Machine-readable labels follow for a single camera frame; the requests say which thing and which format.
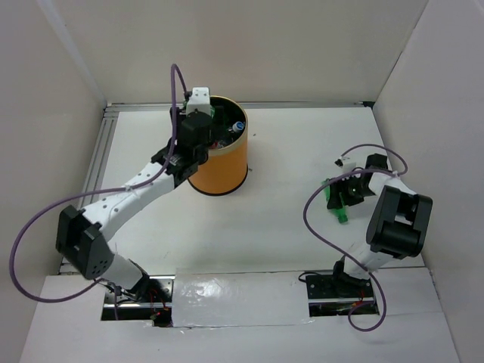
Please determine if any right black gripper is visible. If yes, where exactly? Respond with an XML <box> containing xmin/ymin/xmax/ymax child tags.
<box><xmin>327</xmin><ymin>173</ymin><xmax>376</xmax><ymax>209</ymax></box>

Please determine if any small green soda bottle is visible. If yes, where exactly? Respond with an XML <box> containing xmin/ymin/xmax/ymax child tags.
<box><xmin>183</xmin><ymin>97</ymin><xmax>226</xmax><ymax>125</ymax></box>

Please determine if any clear bottle front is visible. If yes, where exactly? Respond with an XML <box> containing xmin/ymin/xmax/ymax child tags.
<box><xmin>228</xmin><ymin>121</ymin><xmax>245</xmax><ymax>135</ymax></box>

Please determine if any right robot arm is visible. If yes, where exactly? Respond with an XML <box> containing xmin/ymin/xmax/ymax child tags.
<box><xmin>324</xmin><ymin>173</ymin><xmax>433</xmax><ymax>296</ymax></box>

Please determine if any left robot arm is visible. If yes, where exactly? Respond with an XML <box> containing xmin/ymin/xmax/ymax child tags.
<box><xmin>56</xmin><ymin>110</ymin><xmax>213</xmax><ymax>302</ymax></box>

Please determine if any orange cylindrical bin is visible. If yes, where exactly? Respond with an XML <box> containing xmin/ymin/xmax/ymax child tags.
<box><xmin>188</xmin><ymin>95</ymin><xmax>249</xmax><ymax>196</ymax></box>

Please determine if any shiny white tape sheet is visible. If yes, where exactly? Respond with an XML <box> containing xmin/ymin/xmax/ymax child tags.
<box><xmin>172</xmin><ymin>272</ymin><xmax>311</xmax><ymax>327</ymax></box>

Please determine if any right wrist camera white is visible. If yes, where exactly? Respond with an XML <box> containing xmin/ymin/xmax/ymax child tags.
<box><xmin>334</xmin><ymin>156</ymin><xmax>358</xmax><ymax>178</ymax></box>

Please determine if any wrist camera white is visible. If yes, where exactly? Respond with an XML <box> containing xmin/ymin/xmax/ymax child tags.
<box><xmin>185</xmin><ymin>87</ymin><xmax>211</xmax><ymax>116</ymax></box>
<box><xmin>334</xmin><ymin>156</ymin><xmax>358</xmax><ymax>178</ymax></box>

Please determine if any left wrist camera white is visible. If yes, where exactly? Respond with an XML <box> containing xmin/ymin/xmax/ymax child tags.
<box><xmin>185</xmin><ymin>87</ymin><xmax>211</xmax><ymax>116</ymax></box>

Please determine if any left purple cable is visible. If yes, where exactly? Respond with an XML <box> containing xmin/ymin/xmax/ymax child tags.
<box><xmin>9</xmin><ymin>63</ymin><xmax>190</xmax><ymax>304</ymax></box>

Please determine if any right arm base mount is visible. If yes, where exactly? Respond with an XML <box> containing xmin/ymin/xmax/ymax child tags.
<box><xmin>298</xmin><ymin>259</ymin><xmax>379</xmax><ymax>317</ymax></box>

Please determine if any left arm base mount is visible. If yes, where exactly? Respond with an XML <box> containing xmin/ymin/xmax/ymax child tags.
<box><xmin>101</xmin><ymin>275</ymin><xmax>175</xmax><ymax>327</ymax></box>

